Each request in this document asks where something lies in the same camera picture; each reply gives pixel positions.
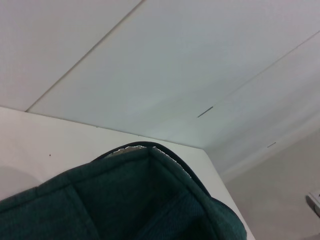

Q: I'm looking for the dark teal insulated lunch bag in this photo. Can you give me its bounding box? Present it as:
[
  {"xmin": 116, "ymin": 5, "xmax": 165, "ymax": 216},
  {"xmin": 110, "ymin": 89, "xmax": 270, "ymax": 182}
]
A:
[{"xmin": 0, "ymin": 140, "xmax": 248, "ymax": 240}]

